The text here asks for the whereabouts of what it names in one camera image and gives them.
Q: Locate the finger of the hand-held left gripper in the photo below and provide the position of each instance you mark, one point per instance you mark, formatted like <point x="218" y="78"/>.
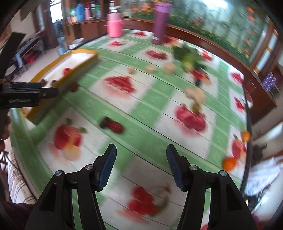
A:
<point x="49" y="92"/>

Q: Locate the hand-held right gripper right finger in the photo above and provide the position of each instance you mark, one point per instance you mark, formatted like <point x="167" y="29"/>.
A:
<point x="174" y="168"/>

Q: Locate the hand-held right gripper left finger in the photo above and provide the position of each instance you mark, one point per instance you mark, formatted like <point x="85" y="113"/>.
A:
<point x="108" y="164"/>

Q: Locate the dark wrinkled date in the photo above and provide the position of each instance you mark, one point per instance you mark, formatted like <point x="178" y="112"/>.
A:
<point x="74" y="87"/>

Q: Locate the red jujube date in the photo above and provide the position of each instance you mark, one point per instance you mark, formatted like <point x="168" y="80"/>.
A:
<point x="113" y="126"/>

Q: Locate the yellow rimmed white tray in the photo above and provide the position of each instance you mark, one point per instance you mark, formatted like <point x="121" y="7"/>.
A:
<point x="73" y="60"/>

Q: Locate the orange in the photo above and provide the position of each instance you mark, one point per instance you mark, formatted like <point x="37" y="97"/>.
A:
<point x="229" y="163"/>
<point x="245" y="136"/>

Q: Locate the green round fruit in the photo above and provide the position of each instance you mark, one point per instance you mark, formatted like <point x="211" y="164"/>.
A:
<point x="196" y="108"/>

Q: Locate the beige cylindrical food block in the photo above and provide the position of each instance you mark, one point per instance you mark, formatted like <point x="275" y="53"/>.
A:
<point x="195" y="95"/>
<point x="170" y="68"/>

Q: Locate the beige food chunk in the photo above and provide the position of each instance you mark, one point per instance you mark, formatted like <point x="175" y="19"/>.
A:
<point x="131" y="70"/>

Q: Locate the beige food cube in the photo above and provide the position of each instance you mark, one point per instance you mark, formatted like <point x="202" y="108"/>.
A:
<point x="152" y="69"/>

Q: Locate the person's left hand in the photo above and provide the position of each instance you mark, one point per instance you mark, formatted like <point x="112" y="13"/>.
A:
<point x="6" y="130"/>

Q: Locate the red tomato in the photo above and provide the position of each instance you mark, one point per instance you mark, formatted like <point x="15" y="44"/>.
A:
<point x="67" y="71"/>

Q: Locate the red bag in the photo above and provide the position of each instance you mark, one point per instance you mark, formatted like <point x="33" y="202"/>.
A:
<point x="30" y="58"/>

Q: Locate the low bench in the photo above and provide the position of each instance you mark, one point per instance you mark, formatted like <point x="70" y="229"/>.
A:
<point x="31" y="47"/>

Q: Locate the white plastic bucket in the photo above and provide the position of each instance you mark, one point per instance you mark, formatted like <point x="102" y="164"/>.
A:
<point x="75" y="43"/>

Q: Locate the green fruit print tablecloth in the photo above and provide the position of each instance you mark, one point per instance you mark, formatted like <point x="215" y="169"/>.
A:
<point x="154" y="106"/>

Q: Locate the blue thermos jug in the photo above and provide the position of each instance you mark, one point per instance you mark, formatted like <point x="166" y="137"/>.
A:
<point x="80" y="13"/>

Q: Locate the pink flask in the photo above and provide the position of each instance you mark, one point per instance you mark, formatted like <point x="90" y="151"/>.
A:
<point x="87" y="13"/>

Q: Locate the white plastic bag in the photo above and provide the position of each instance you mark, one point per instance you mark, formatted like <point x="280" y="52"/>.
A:
<point x="263" y="174"/>

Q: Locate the pink knitted sleeve bottle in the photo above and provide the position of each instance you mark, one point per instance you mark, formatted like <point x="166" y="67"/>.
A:
<point x="114" y="26"/>

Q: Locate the green leafy vegetable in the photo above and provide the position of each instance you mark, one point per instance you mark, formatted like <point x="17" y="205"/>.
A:
<point x="188" y="56"/>

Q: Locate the purple striped stack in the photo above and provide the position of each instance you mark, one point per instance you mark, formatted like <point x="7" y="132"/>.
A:
<point x="270" y="84"/>

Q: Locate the purple bottle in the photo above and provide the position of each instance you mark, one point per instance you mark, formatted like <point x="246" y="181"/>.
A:
<point x="161" y="22"/>

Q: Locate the flower landscape wall mural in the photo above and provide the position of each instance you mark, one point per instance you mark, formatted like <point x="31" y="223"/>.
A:
<point x="210" y="20"/>

